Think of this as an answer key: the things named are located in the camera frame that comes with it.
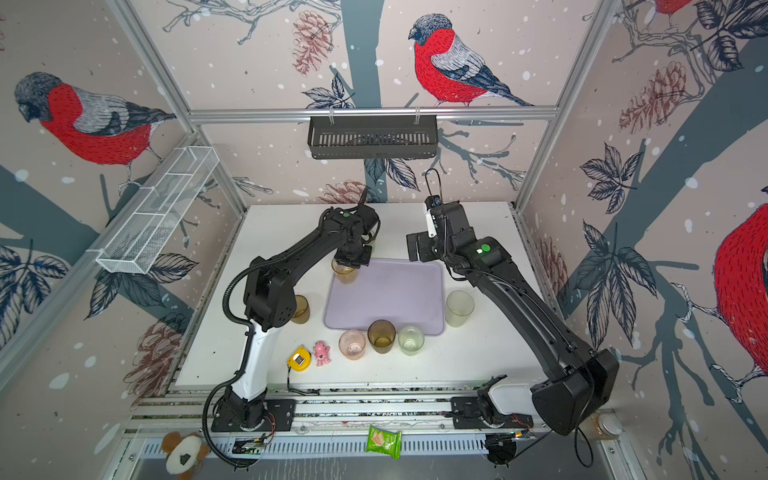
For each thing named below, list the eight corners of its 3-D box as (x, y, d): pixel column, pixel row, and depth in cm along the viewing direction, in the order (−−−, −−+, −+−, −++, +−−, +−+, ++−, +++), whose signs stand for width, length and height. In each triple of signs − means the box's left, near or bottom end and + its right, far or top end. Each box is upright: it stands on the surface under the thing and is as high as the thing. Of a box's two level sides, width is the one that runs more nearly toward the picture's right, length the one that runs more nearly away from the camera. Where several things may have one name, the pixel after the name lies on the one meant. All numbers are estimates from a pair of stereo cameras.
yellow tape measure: (286, 364, 84) (284, 361, 82) (301, 345, 87) (299, 343, 85) (301, 375, 82) (299, 373, 80) (316, 356, 85) (314, 353, 83)
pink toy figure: (315, 367, 83) (314, 365, 81) (314, 345, 87) (312, 342, 85) (331, 363, 84) (330, 361, 82) (329, 341, 88) (328, 338, 86)
